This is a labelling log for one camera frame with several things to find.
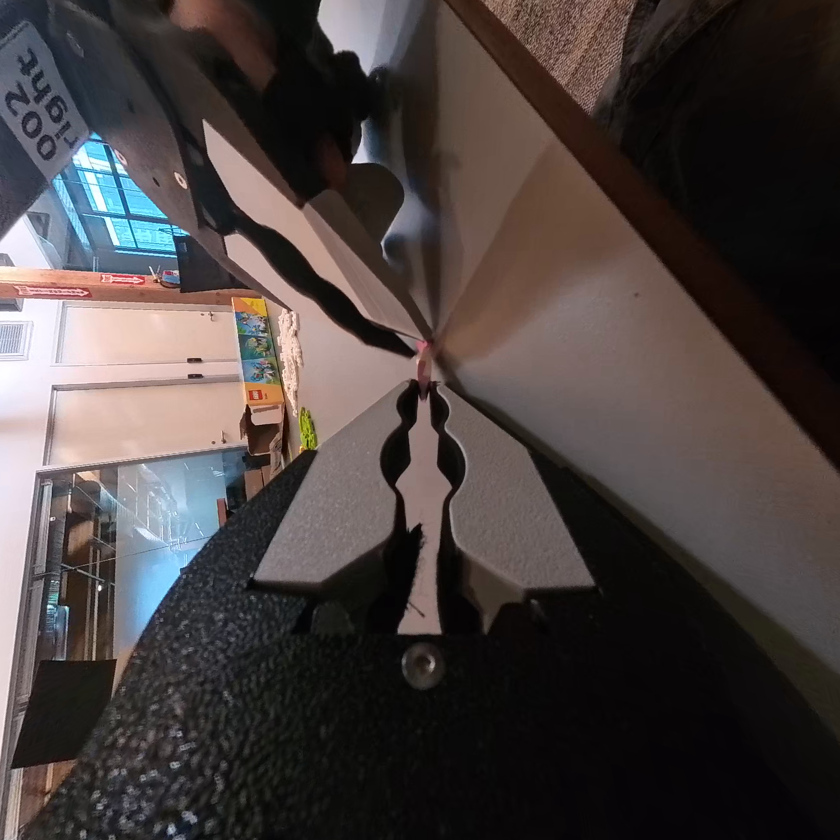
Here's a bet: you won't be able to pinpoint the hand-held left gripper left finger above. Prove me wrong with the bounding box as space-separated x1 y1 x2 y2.
251 379 424 634

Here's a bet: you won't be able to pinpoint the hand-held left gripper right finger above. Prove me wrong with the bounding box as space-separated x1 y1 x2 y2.
428 382 596 634

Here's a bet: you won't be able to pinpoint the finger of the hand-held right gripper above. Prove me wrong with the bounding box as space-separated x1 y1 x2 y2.
223 223 421 361
202 120 439 345

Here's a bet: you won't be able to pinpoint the colourful lego box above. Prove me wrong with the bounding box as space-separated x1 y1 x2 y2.
231 297 291 457

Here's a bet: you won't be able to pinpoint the pile of white lego pieces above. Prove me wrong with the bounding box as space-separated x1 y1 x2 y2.
276 308 308 404

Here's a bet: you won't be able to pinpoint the person's right hand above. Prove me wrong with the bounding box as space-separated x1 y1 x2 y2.
165 0 395 204

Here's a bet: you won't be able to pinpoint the black box by beam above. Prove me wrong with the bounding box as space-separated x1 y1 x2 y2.
176 235 229 294

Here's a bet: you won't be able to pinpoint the wooden ceiling beam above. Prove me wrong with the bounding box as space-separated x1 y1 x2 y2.
0 268 263 306

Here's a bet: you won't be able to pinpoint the large paned window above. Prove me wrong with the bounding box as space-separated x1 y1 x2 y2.
52 134 188 253

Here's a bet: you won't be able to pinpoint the white door panel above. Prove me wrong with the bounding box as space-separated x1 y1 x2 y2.
56 302 240 365
45 381 249 467

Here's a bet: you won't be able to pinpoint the black square panel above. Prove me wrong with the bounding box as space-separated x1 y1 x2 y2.
10 659 118 769

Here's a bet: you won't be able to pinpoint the grey trousers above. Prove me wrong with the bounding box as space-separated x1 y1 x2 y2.
594 0 664 158

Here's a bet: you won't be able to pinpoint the dark green jacket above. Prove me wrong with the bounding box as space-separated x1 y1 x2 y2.
630 0 840 421

